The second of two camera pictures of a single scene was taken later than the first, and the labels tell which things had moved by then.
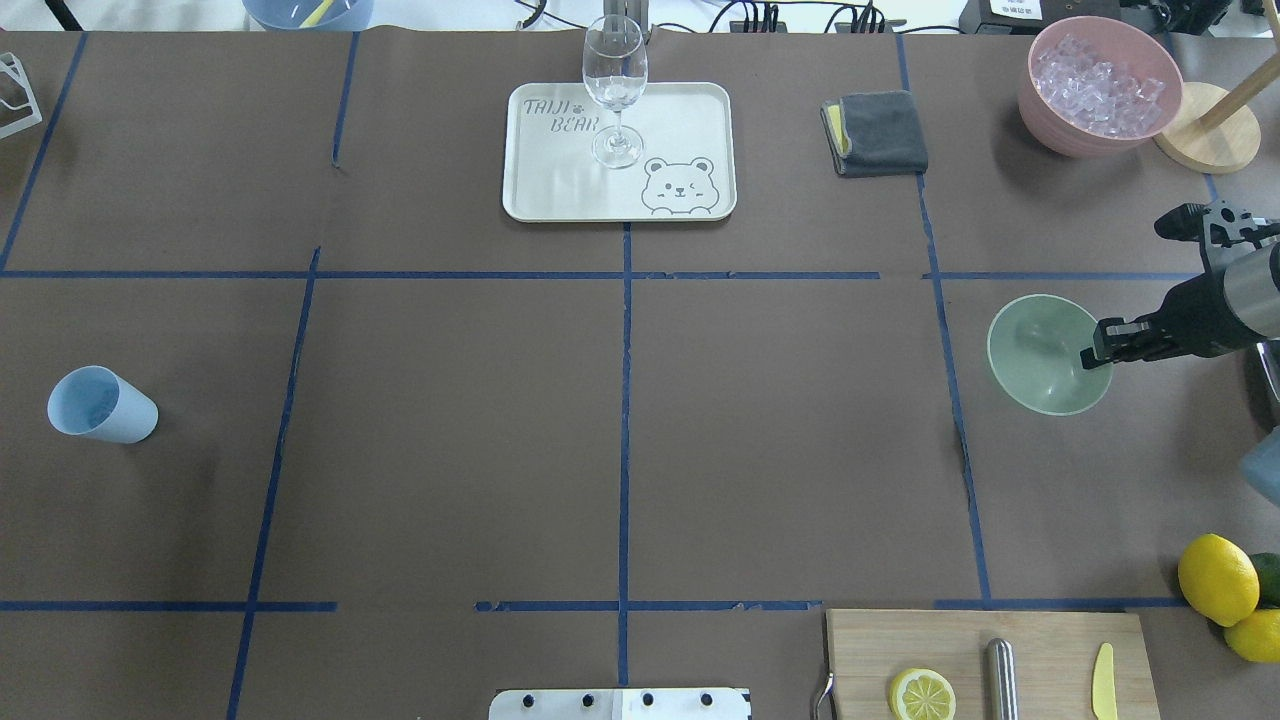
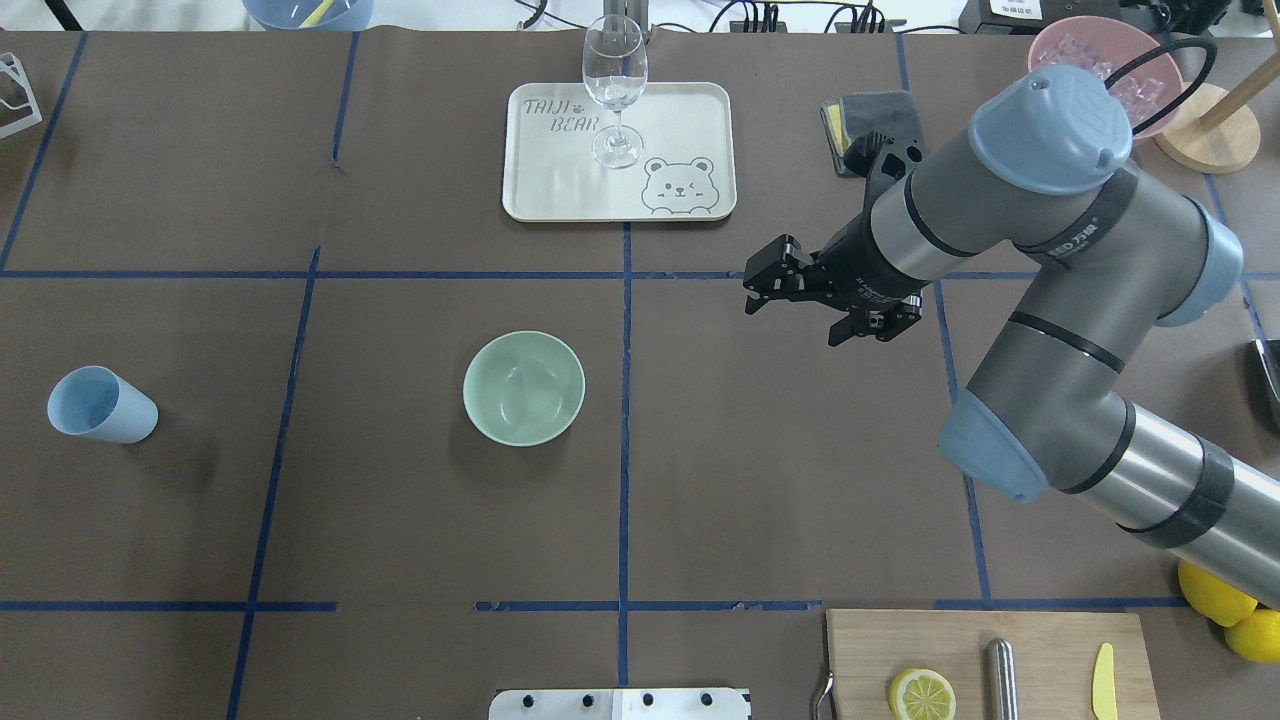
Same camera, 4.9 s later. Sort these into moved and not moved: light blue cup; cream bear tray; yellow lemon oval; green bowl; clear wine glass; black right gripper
Moved: green bowl; black right gripper
Not moved: cream bear tray; yellow lemon oval; light blue cup; clear wine glass
